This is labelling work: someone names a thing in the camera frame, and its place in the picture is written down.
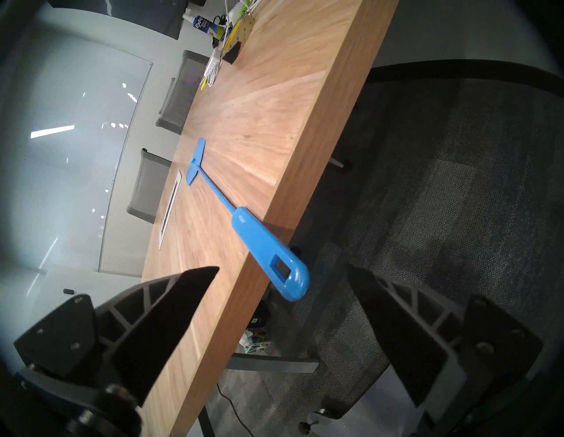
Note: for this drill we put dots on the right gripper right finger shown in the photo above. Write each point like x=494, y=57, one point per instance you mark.
x=405, y=330

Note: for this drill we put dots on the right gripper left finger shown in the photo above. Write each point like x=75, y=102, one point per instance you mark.
x=150, y=326

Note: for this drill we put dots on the blue plastic fly swatter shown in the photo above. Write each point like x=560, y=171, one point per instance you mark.
x=269, y=251

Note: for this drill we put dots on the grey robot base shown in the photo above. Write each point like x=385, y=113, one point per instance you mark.
x=374, y=414

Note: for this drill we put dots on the colourful small carton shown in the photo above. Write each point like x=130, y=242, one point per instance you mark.
x=255, y=342

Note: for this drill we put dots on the grey table foot bar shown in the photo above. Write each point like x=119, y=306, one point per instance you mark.
x=273, y=364

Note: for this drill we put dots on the wide grey mesh chair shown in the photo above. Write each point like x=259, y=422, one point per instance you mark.
x=147, y=189

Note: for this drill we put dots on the grey office armchair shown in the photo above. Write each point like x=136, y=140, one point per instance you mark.
x=168, y=94

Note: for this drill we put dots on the narrow grey mesh chair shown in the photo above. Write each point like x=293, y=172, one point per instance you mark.
x=185, y=92

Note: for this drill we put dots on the whiteboard cleaner spray bottle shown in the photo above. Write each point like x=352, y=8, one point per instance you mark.
x=203, y=24

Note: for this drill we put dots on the large glass wall board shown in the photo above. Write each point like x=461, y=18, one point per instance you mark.
x=75, y=154

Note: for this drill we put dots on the large black wall screen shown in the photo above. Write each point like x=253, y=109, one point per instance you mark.
x=123, y=15

